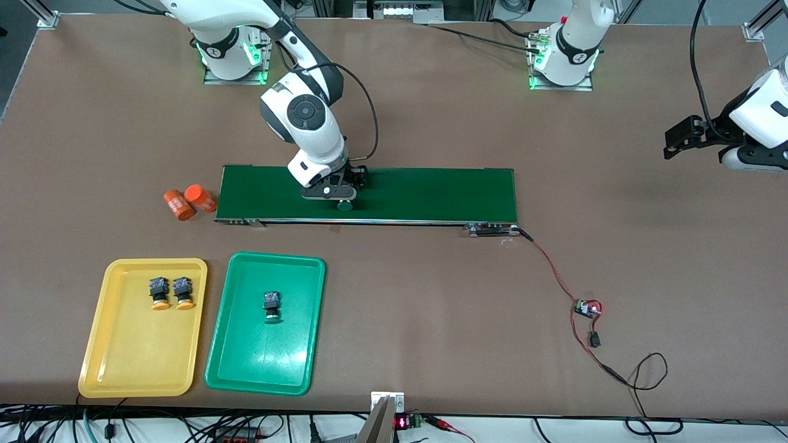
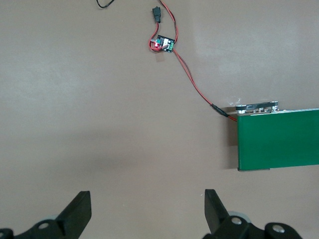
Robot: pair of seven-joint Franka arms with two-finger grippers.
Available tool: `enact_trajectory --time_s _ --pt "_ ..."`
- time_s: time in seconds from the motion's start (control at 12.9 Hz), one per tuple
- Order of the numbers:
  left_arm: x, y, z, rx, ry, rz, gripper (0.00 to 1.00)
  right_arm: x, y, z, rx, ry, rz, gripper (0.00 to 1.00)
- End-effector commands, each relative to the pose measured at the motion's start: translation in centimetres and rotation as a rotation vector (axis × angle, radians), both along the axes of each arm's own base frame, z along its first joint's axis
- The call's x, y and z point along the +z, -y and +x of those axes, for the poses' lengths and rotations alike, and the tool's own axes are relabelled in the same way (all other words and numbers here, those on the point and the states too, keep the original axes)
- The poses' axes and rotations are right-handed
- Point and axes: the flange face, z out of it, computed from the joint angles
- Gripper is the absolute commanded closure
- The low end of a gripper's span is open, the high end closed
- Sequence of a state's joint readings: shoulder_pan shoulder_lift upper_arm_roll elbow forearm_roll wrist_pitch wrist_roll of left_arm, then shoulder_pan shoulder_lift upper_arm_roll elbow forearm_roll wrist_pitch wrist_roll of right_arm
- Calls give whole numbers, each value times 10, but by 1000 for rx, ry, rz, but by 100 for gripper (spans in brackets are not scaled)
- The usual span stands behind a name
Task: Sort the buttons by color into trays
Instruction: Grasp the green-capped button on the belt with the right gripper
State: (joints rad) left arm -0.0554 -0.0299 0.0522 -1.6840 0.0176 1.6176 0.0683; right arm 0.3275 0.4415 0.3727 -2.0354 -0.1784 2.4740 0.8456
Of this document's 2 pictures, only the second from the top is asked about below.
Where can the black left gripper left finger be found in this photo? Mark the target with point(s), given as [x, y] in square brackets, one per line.
[72, 219]

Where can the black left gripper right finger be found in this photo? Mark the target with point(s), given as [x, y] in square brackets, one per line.
[219, 224]

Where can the green conveyor belt unit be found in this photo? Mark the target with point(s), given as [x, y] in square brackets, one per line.
[274, 139]

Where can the clear tape piece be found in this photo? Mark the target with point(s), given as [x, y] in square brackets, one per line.
[234, 101]

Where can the small motor controller board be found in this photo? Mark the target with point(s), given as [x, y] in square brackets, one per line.
[164, 43]

